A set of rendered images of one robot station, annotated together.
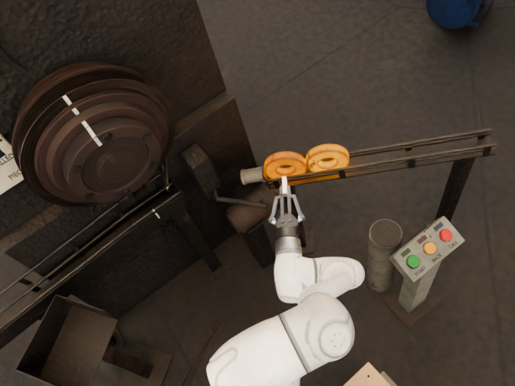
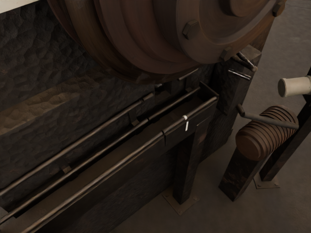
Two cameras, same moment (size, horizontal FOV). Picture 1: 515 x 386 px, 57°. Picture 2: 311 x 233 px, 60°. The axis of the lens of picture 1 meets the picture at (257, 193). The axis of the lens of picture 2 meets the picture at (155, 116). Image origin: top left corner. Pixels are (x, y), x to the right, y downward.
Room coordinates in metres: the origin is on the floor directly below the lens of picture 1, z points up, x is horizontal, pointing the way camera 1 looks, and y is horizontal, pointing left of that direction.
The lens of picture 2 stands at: (0.58, 0.60, 1.28)
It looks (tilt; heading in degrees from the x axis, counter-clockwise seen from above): 52 degrees down; 341
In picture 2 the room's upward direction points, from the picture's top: straight up
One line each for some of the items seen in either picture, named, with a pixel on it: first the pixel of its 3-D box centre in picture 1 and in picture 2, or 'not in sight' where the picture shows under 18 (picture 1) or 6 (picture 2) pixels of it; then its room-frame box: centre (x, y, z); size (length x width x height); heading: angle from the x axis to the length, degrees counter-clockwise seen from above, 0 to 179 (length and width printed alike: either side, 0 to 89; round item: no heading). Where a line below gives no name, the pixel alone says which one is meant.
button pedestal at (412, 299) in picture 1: (419, 277); not in sight; (0.52, -0.49, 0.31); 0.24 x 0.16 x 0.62; 109
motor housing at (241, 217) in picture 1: (261, 229); (251, 159); (0.98, 0.04, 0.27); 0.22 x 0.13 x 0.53; 109
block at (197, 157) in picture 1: (201, 171); (230, 79); (1.09, 0.17, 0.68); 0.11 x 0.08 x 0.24; 19
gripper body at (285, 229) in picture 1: (287, 227); not in sight; (0.73, -0.06, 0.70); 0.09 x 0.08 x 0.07; 164
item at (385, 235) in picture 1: (382, 259); not in sight; (0.66, -0.40, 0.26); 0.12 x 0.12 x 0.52
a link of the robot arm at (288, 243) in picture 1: (288, 247); not in sight; (0.66, -0.04, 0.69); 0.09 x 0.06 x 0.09; 74
